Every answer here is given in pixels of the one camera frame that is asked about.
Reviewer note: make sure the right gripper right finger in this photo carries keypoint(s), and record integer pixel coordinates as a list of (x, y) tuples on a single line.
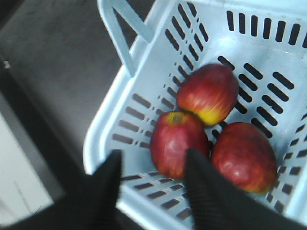
[(217, 205)]

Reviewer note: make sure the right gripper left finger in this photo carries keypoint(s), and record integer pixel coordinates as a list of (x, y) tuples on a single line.
[(91, 206)]

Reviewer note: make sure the red apple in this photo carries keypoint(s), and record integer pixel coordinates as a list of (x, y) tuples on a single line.
[(210, 93), (174, 133), (244, 156)]

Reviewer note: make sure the light blue plastic basket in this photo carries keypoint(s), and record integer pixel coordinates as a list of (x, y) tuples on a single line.
[(264, 42)]

